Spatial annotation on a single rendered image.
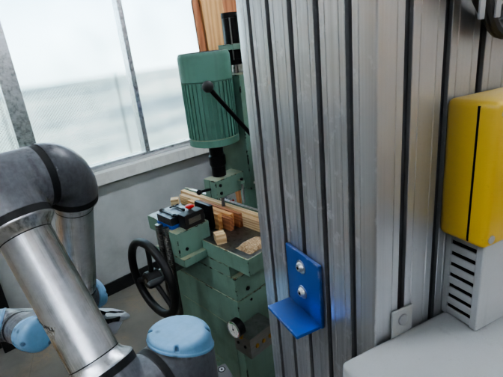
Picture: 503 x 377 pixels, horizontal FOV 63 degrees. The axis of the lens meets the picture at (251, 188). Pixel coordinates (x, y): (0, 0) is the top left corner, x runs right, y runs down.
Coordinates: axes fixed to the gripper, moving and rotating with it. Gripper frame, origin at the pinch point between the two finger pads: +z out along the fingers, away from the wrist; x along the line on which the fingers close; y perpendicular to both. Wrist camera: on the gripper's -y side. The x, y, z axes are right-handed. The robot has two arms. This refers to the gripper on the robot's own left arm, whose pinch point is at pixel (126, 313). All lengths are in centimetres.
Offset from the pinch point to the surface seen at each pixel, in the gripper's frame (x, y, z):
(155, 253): -4.2, -17.6, 7.1
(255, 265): 18.4, -22.2, 28.8
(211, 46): -126, -133, 91
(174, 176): -142, -41, 102
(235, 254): 12.6, -23.7, 24.7
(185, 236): -4.6, -24.0, 17.1
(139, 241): -12.6, -18.7, 5.9
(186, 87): -11, -71, 6
